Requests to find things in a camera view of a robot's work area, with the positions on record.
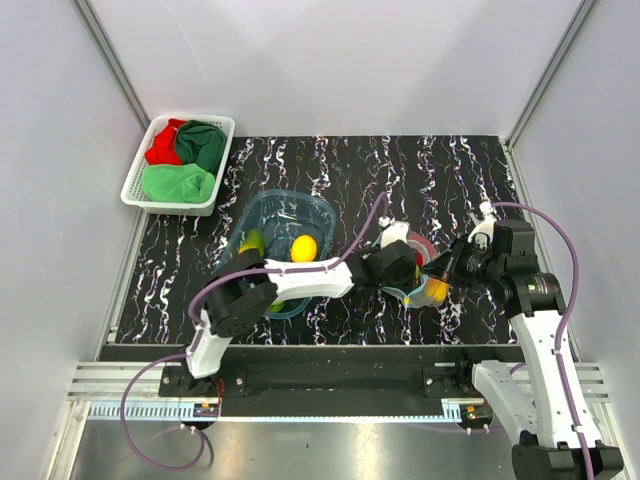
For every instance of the yellow fake lemon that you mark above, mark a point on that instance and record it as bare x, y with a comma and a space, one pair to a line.
304, 249

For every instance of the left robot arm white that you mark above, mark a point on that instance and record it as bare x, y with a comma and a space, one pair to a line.
243, 290

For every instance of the red cloth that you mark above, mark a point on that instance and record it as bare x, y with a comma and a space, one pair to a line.
162, 150

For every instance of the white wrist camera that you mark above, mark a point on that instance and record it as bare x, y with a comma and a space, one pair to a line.
392, 231
482, 234

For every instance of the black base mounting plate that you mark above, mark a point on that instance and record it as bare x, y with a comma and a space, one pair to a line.
321, 381

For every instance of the light green cloth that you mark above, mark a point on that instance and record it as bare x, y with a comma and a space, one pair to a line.
177, 184

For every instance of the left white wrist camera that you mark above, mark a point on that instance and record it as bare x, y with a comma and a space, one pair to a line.
392, 231

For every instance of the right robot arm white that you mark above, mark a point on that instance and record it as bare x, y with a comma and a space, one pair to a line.
552, 432

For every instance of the green fake apple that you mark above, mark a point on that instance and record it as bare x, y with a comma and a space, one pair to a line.
276, 307

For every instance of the yellow orange fake mango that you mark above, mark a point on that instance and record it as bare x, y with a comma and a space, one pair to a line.
436, 290

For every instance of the dark green cloth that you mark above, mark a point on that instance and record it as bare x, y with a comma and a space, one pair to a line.
201, 144

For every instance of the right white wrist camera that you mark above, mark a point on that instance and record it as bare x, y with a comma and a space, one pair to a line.
482, 234

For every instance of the clear zip top bag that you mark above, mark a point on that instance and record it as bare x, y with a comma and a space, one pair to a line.
416, 291

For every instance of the green fake vegetable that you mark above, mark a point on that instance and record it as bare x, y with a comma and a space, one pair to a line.
254, 240

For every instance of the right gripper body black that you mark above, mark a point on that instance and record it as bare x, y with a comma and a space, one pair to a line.
471, 263

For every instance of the black marble pattern mat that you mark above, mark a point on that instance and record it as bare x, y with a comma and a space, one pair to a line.
435, 183

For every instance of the white plastic basket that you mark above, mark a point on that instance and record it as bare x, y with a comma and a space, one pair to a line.
132, 194

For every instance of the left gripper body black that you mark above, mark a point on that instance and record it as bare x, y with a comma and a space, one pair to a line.
403, 281

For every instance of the blue translucent plastic tub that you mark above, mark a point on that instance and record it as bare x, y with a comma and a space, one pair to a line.
281, 216

